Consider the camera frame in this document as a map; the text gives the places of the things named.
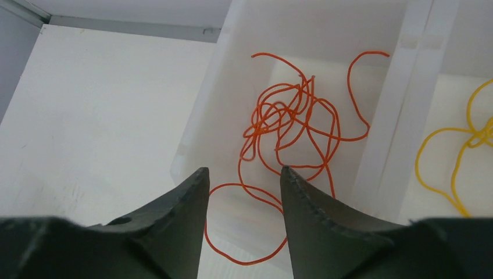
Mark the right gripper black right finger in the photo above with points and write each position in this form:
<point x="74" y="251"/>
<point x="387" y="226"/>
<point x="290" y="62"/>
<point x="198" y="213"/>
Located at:
<point x="329" y="239"/>

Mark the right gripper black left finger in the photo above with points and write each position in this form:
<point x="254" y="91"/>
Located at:
<point x="162" y="239"/>

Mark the white three-compartment tray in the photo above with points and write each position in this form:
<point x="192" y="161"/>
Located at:
<point x="386" y="106"/>

